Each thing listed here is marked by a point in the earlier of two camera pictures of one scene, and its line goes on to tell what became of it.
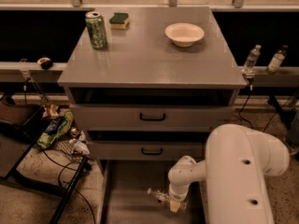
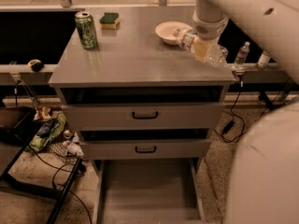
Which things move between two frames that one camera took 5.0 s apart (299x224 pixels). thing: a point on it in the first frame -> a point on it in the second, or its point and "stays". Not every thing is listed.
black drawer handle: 151,152 -> 145,151
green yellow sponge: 119,21 -> 108,21
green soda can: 96,29 -> 86,30
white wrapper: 78,146 -> 73,147
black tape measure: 46,63 -> 35,64
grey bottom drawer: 123,197 stays
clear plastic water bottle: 163,198 -> 216,54
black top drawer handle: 154,119 -> 144,118
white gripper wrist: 177,196 -> 210,29
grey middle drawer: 146,145 stays
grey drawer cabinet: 148,83 stays
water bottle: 249,66 -> 241,58
